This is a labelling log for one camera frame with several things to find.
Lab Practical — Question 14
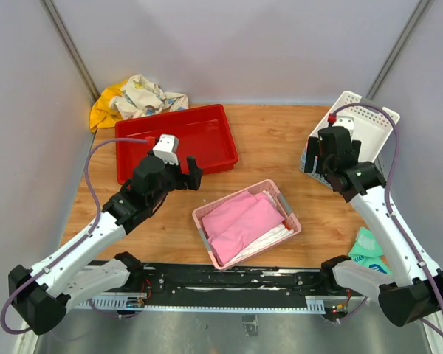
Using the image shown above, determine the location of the white folded cloth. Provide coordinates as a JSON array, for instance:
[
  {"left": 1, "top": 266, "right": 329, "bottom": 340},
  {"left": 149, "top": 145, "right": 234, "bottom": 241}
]
[{"left": 229, "top": 190, "right": 301, "bottom": 266}]

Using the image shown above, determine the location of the light blue perforated basket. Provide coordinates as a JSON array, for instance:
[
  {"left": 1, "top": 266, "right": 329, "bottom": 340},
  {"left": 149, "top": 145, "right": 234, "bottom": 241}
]
[{"left": 299, "top": 148, "right": 332, "bottom": 189}]

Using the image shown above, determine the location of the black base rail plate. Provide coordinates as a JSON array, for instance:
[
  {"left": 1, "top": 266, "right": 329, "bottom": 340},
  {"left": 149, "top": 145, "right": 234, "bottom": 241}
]
[{"left": 73, "top": 260, "right": 366, "bottom": 307}]

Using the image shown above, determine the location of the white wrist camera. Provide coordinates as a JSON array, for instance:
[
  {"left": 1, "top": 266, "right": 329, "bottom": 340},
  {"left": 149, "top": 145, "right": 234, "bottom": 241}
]
[
  {"left": 327, "top": 114, "right": 354, "bottom": 137},
  {"left": 152, "top": 134, "right": 179, "bottom": 165}
]

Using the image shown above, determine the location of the pink basket with cloths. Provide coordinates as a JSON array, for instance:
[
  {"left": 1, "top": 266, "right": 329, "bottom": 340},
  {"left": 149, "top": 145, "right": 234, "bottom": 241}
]
[{"left": 193, "top": 179, "right": 301, "bottom": 271}]

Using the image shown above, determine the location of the patterned cream cloth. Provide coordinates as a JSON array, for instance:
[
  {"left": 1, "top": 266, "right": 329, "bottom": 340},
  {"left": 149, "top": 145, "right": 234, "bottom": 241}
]
[{"left": 109, "top": 74, "right": 189, "bottom": 120}]

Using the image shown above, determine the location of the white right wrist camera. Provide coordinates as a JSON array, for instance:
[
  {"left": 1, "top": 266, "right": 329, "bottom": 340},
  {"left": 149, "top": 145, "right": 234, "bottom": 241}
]
[{"left": 327, "top": 114, "right": 354, "bottom": 137}]

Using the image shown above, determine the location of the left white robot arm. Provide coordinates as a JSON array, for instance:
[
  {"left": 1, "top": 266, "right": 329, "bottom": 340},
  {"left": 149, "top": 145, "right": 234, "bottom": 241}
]
[{"left": 0, "top": 153, "right": 203, "bottom": 335}]

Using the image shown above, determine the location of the large red plastic container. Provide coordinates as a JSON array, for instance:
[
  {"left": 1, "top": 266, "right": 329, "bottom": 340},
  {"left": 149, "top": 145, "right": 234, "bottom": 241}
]
[{"left": 114, "top": 103, "right": 240, "bottom": 185}]

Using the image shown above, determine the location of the white perforated basket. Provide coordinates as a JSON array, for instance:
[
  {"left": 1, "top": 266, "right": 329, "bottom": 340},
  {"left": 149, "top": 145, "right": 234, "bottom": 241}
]
[{"left": 310, "top": 91, "right": 392, "bottom": 162}]

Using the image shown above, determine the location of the teal patterned cloth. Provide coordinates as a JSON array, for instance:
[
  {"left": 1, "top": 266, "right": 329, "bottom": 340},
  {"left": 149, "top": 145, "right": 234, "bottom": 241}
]
[{"left": 348, "top": 227, "right": 392, "bottom": 274}]

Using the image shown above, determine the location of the yellow cloth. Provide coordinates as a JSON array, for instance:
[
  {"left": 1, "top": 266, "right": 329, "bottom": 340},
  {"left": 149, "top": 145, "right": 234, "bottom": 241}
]
[{"left": 89, "top": 78, "right": 128, "bottom": 133}]

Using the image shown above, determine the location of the grey slotted cable duct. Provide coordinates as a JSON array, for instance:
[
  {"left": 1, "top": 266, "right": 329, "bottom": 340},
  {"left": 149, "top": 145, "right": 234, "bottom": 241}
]
[{"left": 91, "top": 294, "right": 326, "bottom": 315}]

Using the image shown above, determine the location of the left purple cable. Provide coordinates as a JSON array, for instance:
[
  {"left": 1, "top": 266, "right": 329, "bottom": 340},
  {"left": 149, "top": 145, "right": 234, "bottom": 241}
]
[{"left": 0, "top": 137, "right": 149, "bottom": 336}]

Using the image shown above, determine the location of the pink folded cloth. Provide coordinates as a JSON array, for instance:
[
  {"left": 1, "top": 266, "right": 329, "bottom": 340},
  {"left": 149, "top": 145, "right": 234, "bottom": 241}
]
[{"left": 202, "top": 190, "right": 284, "bottom": 266}]

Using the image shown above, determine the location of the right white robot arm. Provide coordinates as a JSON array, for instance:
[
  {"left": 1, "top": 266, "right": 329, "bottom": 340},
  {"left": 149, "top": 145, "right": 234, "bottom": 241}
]
[{"left": 305, "top": 126, "right": 443, "bottom": 327}]

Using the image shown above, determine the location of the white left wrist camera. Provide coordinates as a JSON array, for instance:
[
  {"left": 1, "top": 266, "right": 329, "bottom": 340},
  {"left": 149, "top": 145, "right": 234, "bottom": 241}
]
[{"left": 152, "top": 134, "right": 179, "bottom": 165}]

